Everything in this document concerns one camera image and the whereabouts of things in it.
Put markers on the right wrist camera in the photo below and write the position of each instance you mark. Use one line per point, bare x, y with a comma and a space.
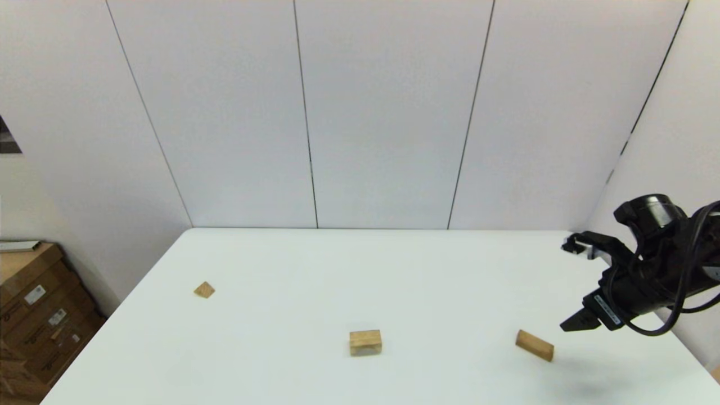
590, 243

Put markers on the brown cardboard box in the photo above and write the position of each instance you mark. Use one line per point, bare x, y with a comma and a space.
14, 382
19, 264
67, 326

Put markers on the rectangular wooden building block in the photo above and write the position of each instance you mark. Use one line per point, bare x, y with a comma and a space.
534, 344

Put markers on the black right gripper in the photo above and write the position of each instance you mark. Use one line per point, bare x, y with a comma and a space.
633, 295

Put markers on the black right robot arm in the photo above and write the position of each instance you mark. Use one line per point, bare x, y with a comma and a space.
694, 253

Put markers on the triangular wooden building block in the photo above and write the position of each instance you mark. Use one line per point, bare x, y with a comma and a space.
204, 290

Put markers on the flat white board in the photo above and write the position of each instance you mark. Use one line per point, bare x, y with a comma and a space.
19, 246

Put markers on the arched wooden building block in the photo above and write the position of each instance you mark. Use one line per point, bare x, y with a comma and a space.
365, 339

